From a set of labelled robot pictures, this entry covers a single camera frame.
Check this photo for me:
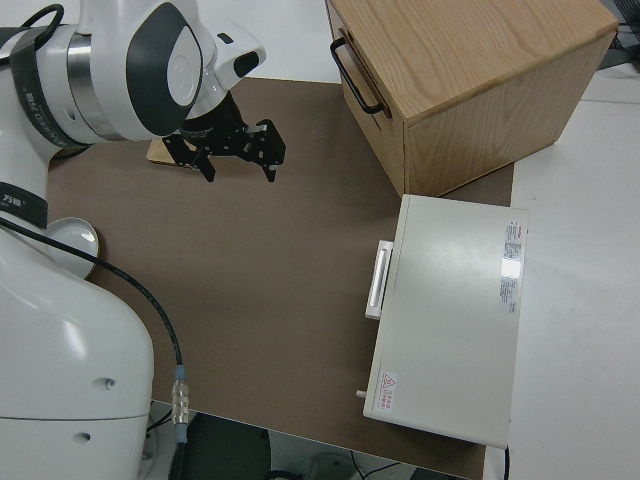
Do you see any wooden mug rack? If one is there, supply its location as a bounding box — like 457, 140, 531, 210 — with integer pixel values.
146, 138, 177, 165

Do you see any brown table mat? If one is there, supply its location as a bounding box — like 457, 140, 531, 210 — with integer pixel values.
47, 77, 516, 480

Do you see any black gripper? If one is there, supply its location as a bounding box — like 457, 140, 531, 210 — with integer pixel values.
162, 97, 288, 184

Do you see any wooden drawer cabinet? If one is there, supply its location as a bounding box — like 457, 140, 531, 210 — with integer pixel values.
324, 0, 619, 199

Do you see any white oven door handle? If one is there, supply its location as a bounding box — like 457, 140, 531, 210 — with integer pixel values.
364, 240, 395, 320

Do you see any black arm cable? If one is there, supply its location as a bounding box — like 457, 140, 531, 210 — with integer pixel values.
0, 212, 194, 480

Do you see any gray plate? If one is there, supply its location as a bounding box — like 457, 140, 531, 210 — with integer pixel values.
43, 216, 103, 280

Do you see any white toaster oven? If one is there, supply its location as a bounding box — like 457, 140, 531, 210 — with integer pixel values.
362, 193, 530, 448

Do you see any black cabinet handle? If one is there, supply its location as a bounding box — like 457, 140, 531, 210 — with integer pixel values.
329, 38, 386, 115

